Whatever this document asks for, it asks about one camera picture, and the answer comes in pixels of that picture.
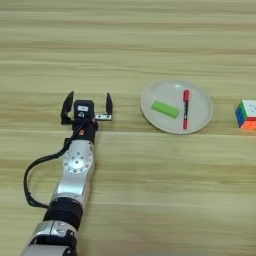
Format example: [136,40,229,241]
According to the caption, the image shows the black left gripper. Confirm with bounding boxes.
[60,90,114,145]

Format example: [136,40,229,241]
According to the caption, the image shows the multicoloured puzzle cube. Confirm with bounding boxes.
[234,99,256,132]

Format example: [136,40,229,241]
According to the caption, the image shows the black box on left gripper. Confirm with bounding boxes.
[73,99,95,120]

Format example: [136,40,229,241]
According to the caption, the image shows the green rectangular block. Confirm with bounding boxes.
[150,100,181,120]

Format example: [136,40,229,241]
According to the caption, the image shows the white round plate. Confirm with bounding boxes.
[140,78,214,135]

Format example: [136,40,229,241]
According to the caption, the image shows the red marker pen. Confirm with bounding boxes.
[181,89,191,131]

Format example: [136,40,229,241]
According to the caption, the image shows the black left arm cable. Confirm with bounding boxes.
[23,128,84,210]

